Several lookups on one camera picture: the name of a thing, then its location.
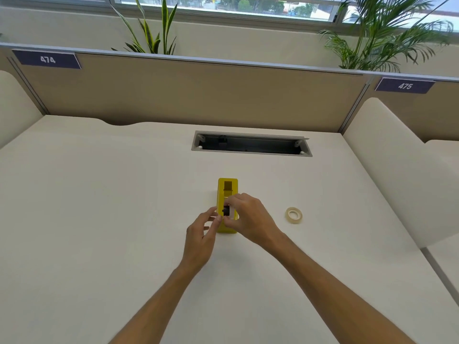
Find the narrow beige partition panel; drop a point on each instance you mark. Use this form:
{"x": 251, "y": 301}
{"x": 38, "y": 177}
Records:
{"x": 441, "y": 114}

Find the black dispenser spindle hub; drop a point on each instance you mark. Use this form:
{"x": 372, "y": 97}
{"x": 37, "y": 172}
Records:
{"x": 226, "y": 210}

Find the navy number label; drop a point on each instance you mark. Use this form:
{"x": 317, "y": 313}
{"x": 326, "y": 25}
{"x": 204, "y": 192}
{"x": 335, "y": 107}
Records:
{"x": 46, "y": 59}
{"x": 405, "y": 85}

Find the green palm plant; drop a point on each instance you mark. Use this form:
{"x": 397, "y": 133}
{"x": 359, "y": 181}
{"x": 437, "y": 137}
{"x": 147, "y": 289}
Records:
{"x": 362, "y": 57}

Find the cream tape roll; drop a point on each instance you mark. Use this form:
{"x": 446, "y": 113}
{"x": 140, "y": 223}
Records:
{"x": 297, "y": 219}

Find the used white tape core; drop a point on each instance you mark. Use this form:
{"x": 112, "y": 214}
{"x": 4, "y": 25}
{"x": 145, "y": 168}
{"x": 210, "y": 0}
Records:
{"x": 232, "y": 212}

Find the person's right hand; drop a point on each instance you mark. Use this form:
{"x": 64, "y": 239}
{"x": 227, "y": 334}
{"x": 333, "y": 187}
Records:
{"x": 254, "y": 222}

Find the small cream side divider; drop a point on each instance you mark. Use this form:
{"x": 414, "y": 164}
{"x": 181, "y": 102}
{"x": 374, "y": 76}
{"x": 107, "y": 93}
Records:
{"x": 16, "y": 107}

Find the green snake plant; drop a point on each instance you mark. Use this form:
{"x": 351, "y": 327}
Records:
{"x": 165, "y": 25}

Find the person's left hand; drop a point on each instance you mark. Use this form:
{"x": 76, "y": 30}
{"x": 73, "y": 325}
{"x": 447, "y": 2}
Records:
{"x": 199, "y": 243}

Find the large cream side divider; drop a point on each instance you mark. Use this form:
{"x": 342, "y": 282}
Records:
{"x": 394, "y": 157}

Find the yellow tape dispenser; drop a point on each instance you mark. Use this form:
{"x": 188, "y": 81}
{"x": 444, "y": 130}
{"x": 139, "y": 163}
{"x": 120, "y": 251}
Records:
{"x": 220, "y": 197}

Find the person's left forearm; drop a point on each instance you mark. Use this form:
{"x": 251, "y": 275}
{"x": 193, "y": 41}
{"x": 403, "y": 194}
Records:
{"x": 154, "y": 308}

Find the grey framed window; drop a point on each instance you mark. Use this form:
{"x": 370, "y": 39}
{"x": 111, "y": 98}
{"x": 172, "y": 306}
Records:
{"x": 251, "y": 5}

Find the wide beige partition panel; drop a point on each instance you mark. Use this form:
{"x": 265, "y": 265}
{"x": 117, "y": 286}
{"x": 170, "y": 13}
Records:
{"x": 179, "y": 93}

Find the person's right forearm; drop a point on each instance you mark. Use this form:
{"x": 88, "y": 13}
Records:
{"x": 330, "y": 297}

